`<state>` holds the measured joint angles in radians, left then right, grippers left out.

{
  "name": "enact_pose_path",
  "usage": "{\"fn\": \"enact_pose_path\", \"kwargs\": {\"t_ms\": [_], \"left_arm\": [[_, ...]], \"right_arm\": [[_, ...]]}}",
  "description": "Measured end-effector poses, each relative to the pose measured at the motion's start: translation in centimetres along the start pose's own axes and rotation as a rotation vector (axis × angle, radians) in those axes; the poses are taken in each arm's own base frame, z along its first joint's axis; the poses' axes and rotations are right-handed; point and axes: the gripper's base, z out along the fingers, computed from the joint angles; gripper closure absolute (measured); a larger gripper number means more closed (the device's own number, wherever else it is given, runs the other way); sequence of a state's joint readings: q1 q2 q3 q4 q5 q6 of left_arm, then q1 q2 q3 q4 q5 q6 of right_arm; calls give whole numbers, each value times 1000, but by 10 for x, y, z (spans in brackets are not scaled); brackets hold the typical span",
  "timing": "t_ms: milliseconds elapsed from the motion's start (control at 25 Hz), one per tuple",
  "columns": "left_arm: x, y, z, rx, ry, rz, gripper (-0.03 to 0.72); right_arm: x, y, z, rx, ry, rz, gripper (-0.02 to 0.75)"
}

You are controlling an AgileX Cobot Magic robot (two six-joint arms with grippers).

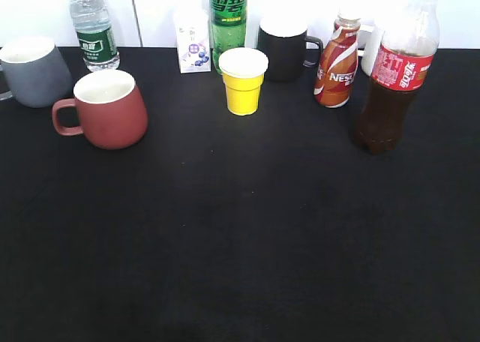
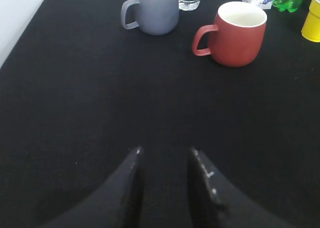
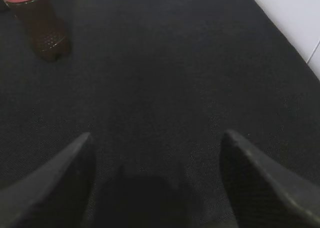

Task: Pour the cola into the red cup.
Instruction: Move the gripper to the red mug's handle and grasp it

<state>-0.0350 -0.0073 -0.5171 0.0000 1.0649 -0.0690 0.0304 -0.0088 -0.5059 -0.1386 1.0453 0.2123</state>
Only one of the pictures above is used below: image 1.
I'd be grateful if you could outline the black ceramic mug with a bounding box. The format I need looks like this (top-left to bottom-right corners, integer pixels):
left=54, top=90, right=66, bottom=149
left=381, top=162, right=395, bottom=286
left=256, top=14, right=324, bottom=83

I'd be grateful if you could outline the grey ceramic mug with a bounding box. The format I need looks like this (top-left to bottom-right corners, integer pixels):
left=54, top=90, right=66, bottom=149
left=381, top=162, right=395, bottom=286
left=1, top=36, right=74, bottom=108

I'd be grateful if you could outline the green sprite bottle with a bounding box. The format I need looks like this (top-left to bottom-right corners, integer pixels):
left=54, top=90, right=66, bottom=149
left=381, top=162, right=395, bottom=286
left=209, top=0, right=248, bottom=74

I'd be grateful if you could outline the brown nescafe bottle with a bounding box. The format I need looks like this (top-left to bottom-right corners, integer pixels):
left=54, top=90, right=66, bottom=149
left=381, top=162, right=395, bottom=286
left=313, top=1, right=361, bottom=108

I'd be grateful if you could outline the clear water bottle green label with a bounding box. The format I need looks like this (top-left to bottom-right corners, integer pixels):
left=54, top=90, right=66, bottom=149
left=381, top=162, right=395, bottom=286
left=69, top=0, right=120, bottom=72

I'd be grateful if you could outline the coca-cola bottle red label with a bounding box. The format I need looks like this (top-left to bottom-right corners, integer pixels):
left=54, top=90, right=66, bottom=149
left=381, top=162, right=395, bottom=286
left=355, top=0, right=440, bottom=155

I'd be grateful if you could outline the yellow paper cup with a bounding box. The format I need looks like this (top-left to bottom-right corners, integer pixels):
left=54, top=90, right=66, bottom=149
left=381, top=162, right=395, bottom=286
left=218, top=47, right=269, bottom=116

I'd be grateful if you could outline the white ceramic mug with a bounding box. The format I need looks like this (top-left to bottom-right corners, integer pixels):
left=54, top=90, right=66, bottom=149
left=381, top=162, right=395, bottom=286
left=358, top=22, right=384, bottom=76

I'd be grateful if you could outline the white yogurt drink carton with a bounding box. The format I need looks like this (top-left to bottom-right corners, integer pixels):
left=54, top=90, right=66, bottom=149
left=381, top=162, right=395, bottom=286
left=173, top=8, right=212, bottom=74

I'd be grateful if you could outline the red ceramic mug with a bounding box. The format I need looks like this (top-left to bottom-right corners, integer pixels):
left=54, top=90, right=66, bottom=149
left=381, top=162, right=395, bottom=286
left=52, top=70, right=149, bottom=150

